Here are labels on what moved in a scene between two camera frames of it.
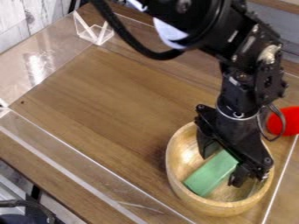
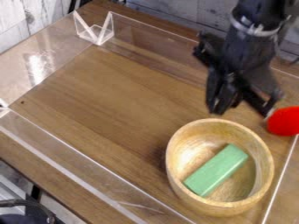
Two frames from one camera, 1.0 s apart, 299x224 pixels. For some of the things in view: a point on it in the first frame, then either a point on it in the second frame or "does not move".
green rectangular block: [210, 172] does not move
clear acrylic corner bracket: [98, 34] does not move
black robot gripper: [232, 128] → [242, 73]
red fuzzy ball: [290, 114] does not move
